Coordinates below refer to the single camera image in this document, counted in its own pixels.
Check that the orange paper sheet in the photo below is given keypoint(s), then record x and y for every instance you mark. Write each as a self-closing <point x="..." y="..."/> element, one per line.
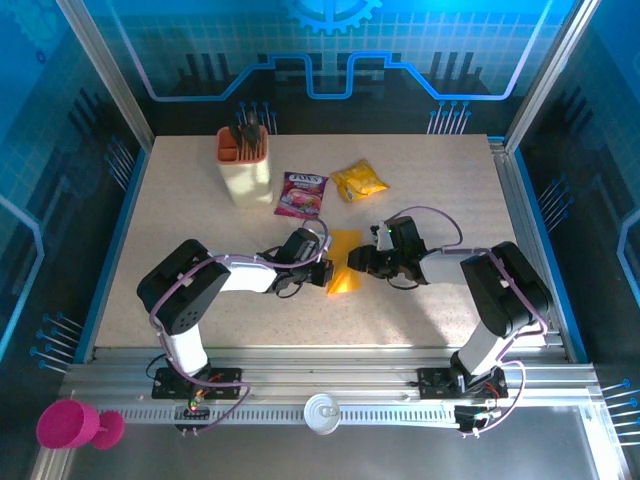
<point x="345" y="240"/>

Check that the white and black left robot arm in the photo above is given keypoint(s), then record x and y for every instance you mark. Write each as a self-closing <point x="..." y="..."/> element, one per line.
<point x="175" y="290"/>

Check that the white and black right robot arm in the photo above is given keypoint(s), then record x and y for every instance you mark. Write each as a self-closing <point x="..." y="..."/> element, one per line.
<point x="505" y="295"/>

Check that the yellow snack bag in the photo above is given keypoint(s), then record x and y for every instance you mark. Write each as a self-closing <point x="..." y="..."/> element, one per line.
<point x="359" y="181"/>

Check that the purple candy bag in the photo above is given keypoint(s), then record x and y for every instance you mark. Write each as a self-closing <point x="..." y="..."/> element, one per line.
<point x="301" y="197"/>

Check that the cream knife block orange top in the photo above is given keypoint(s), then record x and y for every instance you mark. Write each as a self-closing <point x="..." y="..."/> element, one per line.
<point x="247" y="182"/>

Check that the black electronics board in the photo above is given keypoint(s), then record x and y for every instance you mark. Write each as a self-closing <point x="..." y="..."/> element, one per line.
<point x="192" y="417"/>
<point x="472" y="420"/>

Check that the pink plastic goblet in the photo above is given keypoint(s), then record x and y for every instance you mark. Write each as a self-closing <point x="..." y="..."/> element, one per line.
<point x="65" y="425"/>

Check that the aluminium mounting rail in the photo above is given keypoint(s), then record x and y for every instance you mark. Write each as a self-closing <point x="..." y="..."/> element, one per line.
<point x="325" y="372"/>

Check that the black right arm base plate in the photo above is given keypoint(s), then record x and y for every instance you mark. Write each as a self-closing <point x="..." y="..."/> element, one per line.
<point x="432" y="382"/>

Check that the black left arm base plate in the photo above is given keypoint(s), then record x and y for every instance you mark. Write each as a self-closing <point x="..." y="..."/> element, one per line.
<point x="227" y="382"/>

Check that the aluminium side rail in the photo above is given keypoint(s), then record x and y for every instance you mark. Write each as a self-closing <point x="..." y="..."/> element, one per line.
<point x="520" y="200"/>

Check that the aluminium frame post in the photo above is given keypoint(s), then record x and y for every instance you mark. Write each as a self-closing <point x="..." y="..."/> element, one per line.
<point x="550" y="75"/>
<point x="107" y="75"/>

